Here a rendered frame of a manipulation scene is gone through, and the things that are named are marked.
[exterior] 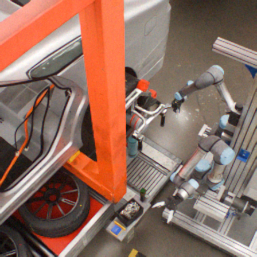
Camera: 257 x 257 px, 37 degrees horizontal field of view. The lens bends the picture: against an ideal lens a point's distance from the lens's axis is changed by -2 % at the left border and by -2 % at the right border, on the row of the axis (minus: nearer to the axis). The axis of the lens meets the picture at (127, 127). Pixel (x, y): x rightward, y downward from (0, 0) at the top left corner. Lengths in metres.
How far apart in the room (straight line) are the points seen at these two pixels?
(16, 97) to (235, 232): 2.36
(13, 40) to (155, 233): 2.81
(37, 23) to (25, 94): 2.07
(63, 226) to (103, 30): 2.02
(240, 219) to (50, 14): 2.85
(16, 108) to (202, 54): 2.82
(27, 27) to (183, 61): 3.89
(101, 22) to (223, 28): 4.14
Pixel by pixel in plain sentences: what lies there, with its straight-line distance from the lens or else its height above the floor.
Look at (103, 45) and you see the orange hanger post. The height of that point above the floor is 2.36.
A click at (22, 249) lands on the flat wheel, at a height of 0.50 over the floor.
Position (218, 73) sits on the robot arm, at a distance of 3.31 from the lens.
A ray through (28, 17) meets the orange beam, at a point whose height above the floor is 2.73.
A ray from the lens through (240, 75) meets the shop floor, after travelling 5.23.
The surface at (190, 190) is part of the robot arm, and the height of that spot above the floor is 1.23.
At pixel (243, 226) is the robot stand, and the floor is 0.21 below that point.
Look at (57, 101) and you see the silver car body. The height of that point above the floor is 1.14.
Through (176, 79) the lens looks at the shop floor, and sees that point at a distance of 5.01.
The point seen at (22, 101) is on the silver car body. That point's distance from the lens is 3.55.
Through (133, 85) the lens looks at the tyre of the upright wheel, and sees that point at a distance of 3.38.
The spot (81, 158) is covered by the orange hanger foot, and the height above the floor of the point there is 0.68.
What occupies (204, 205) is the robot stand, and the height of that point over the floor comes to 0.73.
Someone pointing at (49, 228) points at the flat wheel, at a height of 0.50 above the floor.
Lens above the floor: 3.66
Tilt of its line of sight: 54 degrees down
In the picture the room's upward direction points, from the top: 1 degrees counter-clockwise
